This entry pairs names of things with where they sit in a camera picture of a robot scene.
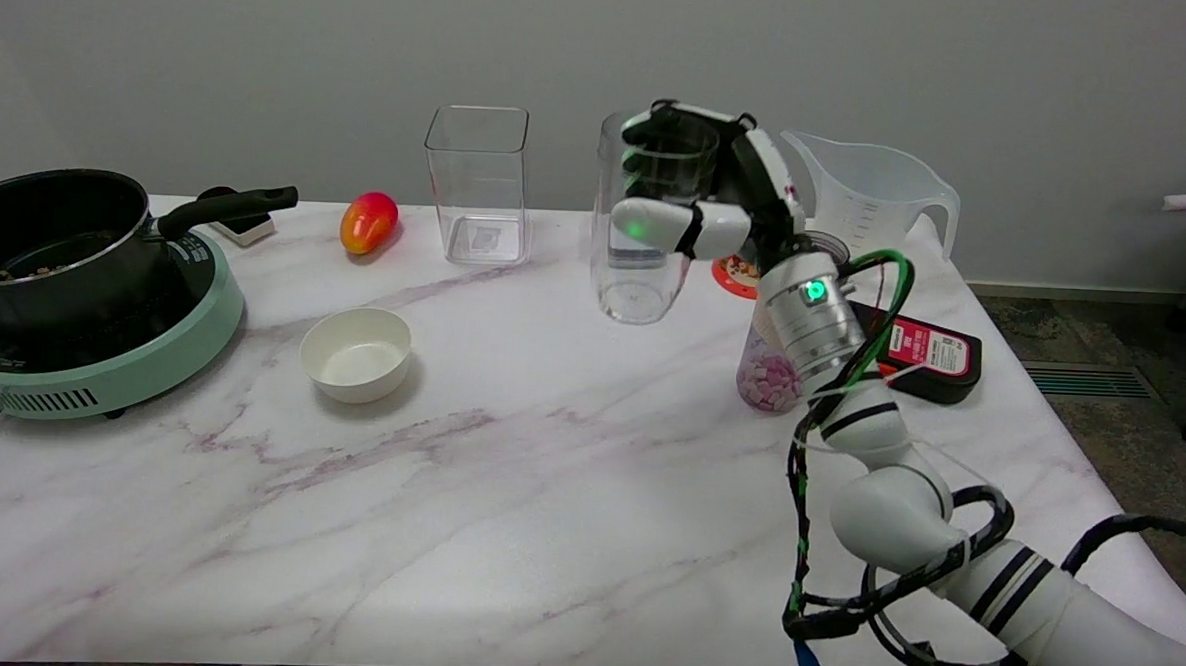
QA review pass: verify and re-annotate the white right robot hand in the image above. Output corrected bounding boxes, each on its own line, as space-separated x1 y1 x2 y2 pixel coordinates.
608 97 816 275

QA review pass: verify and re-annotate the clear drinking glass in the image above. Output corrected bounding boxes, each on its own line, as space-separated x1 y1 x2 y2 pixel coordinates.
587 110 724 330

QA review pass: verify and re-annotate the large clear measuring jug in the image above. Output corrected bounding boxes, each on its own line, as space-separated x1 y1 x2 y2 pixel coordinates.
775 129 965 287

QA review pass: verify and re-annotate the red round coaster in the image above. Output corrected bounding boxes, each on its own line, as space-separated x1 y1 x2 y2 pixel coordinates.
710 253 764 300

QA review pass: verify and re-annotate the clear bottle with pink pills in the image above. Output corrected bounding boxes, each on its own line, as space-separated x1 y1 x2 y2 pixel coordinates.
735 227 854 419

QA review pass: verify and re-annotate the black device with red label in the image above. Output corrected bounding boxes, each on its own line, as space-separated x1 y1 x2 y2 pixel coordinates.
843 299 986 407

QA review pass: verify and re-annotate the clear square storage container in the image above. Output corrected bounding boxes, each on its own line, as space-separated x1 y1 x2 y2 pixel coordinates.
419 104 536 268

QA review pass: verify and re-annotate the floor vent grille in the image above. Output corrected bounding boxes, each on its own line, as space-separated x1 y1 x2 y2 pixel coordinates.
1019 361 1157 402

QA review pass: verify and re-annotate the red yellow mango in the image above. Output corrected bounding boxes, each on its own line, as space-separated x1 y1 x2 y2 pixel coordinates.
338 190 401 258

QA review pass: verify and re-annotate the white bowl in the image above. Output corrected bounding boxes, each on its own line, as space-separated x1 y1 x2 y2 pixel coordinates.
297 304 415 408

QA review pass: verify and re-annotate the white block with black top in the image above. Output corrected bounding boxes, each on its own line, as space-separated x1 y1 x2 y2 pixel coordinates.
194 185 279 250

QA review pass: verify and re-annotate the green induction cooker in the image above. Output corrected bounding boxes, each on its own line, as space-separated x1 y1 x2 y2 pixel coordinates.
0 219 249 430

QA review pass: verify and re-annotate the green robot cable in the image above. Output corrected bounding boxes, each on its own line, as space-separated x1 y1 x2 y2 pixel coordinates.
831 247 918 393

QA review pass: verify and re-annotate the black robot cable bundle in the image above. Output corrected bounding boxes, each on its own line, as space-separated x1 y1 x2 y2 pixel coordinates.
777 372 1042 666

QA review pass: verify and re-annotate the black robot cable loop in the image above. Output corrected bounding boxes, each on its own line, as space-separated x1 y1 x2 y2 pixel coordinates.
1060 510 1186 582

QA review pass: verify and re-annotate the black saucepan with handle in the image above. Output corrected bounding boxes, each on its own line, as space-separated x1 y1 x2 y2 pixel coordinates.
0 165 300 353

